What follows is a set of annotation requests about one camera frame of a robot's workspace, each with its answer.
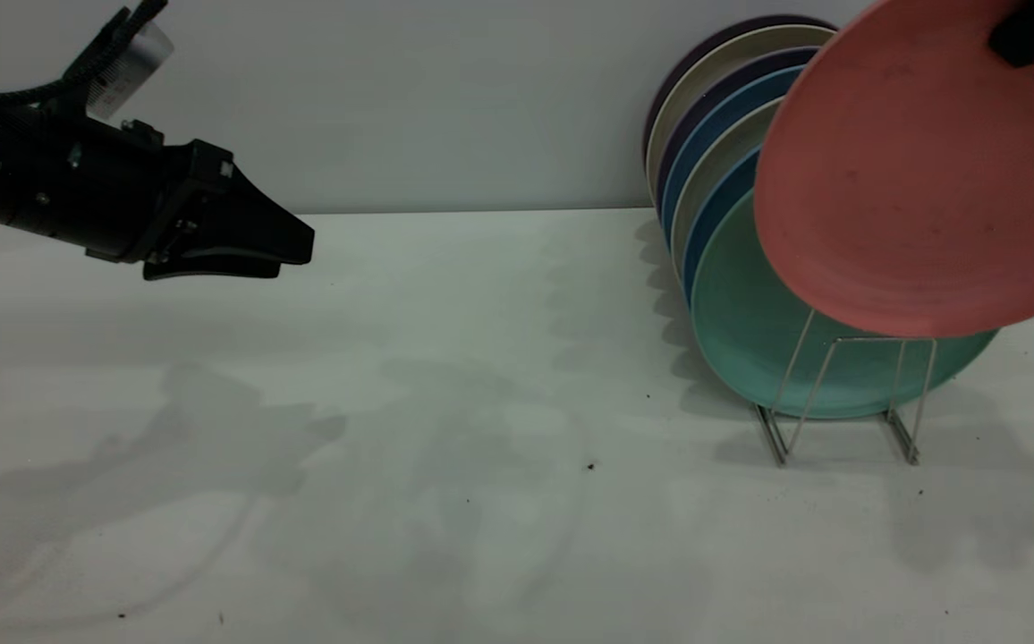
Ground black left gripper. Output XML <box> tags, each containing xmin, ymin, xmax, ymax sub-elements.
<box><xmin>68</xmin><ymin>119</ymin><xmax>316</xmax><ymax>283</ymax></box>

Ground pink round plate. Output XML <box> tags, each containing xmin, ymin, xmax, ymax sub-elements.
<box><xmin>754</xmin><ymin>0</ymin><xmax>1034</xmax><ymax>338</ymax></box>

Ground beige round plate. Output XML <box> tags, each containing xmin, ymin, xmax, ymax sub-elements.
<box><xmin>671</xmin><ymin>97</ymin><xmax>784</xmax><ymax>274</ymax></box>
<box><xmin>645</xmin><ymin>24</ymin><xmax>838</xmax><ymax>198</ymax></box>

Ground dark purple round plate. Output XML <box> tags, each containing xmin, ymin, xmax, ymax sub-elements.
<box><xmin>642</xmin><ymin>15</ymin><xmax>835</xmax><ymax>162</ymax></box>

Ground dark blue round plate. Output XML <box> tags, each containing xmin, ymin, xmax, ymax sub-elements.
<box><xmin>683</xmin><ymin>148</ymin><xmax>761</xmax><ymax>305</ymax></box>

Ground green round plate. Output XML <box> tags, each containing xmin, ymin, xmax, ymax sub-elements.
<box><xmin>690</xmin><ymin>190</ymin><xmax>999</xmax><ymax>421</ymax></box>

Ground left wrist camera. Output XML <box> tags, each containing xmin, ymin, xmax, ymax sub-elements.
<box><xmin>61</xmin><ymin>0</ymin><xmax>176</xmax><ymax>123</ymax></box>

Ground black braided cable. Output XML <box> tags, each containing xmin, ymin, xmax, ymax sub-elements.
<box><xmin>0</xmin><ymin>13</ymin><xmax>71</xmax><ymax>106</ymax></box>

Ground metal wire plate rack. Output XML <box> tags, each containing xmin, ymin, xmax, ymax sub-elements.
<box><xmin>754</xmin><ymin>309</ymin><xmax>938</xmax><ymax>469</ymax></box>

